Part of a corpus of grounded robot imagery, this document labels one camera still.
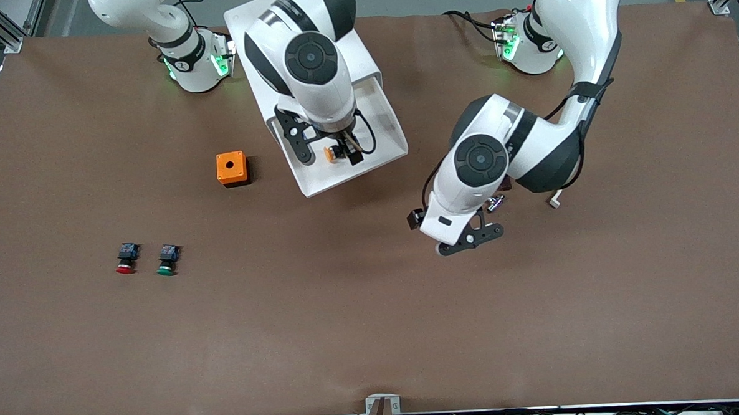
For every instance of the orange button box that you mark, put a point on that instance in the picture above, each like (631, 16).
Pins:
(230, 168)

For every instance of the silver key switch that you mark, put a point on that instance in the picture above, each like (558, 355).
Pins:
(497, 203)

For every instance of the red push button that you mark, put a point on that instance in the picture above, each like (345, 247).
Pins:
(126, 255)

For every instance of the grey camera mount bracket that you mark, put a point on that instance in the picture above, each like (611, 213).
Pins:
(383, 413)

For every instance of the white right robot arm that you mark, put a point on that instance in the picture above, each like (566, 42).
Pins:
(313, 60)

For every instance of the brown table mat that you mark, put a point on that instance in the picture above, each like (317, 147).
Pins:
(373, 294)

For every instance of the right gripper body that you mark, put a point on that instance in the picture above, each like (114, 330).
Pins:
(344, 145)

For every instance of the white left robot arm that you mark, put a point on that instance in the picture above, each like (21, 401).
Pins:
(586, 23)

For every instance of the white curved plastic bracket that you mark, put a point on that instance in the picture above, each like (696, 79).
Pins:
(554, 203)

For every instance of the green push button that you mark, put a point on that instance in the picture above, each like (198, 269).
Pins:
(168, 257)

